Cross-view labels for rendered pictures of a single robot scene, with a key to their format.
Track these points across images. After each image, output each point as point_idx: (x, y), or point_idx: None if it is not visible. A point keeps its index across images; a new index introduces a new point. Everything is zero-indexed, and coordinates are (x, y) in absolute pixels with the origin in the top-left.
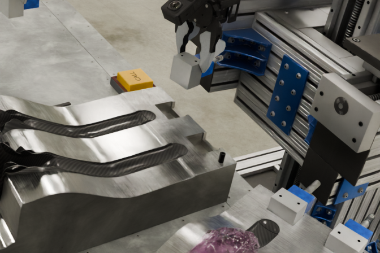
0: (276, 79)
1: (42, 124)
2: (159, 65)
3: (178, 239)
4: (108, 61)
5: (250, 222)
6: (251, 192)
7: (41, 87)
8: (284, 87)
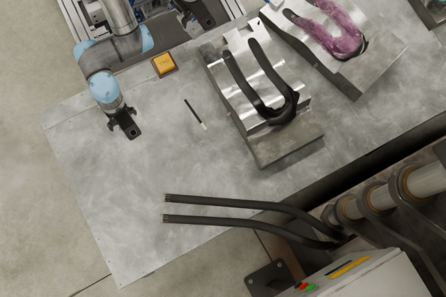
0: None
1: (250, 98)
2: None
3: (310, 45)
4: (131, 80)
5: (285, 18)
6: (265, 14)
7: (170, 116)
8: None
